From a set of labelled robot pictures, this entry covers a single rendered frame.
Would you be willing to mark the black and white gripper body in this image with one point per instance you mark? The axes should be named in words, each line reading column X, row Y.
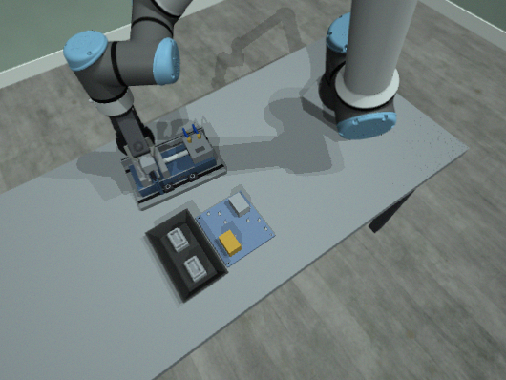
column 115, row 125

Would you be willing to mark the yellow block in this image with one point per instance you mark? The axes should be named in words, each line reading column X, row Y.
column 230, row 243

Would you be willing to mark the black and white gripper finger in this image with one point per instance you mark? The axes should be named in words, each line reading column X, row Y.
column 150, row 140
column 125, row 150

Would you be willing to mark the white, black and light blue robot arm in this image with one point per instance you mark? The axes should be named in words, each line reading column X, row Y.
column 363, row 99

